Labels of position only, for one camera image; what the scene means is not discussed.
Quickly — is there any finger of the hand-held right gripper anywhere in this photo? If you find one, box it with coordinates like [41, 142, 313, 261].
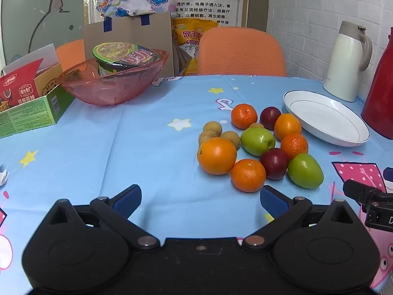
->
[343, 179, 386, 212]

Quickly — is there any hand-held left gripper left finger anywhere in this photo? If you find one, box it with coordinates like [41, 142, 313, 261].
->
[43, 184, 160, 250]

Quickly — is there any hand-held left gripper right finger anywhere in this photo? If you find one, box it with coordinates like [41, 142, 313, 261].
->
[242, 185, 361, 248]

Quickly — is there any green apple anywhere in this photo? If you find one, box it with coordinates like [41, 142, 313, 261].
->
[287, 153, 324, 189]
[240, 127, 276, 157]

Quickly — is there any mandarin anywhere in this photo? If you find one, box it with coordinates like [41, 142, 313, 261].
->
[274, 113, 302, 141]
[280, 133, 309, 162]
[231, 103, 258, 130]
[231, 159, 267, 193]

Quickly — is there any large orange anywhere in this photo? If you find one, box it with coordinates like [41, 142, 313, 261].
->
[197, 137, 238, 176]

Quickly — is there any red plum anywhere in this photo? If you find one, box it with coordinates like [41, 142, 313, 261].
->
[260, 106, 282, 130]
[260, 148, 289, 180]

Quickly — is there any white plate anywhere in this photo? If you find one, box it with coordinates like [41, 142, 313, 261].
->
[283, 90, 370, 147]

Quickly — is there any blue printed tablecloth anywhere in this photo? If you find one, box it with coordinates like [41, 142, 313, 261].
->
[0, 74, 393, 295]

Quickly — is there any red thermos jug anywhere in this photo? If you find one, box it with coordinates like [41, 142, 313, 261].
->
[361, 26, 393, 140]

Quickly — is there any pink transparent bowl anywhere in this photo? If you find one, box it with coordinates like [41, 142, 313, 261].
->
[58, 49, 170, 106]

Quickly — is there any white thermos jug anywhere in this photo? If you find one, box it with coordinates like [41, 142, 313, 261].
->
[322, 21, 373, 103]

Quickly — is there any green cardboard food box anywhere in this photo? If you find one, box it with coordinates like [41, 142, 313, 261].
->
[0, 58, 76, 139]

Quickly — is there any instant noodle cup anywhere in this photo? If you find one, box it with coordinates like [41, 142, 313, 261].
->
[93, 42, 162, 77]

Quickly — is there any orange chair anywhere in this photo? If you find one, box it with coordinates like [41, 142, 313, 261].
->
[196, 27, 287, 77]
[55, 39, 86, 73]

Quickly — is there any brown cardboard box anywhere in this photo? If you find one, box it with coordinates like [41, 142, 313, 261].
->
[84, 12, 175, 77]

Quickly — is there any white paper sheet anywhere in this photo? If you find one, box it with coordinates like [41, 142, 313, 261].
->
[4, 44, 62, 72]

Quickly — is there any yellow snack bag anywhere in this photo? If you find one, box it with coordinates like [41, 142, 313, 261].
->
[172, 18, 219, 77]

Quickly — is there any framed wall poster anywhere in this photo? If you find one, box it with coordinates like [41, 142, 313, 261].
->
[84, 0, 251, 28]

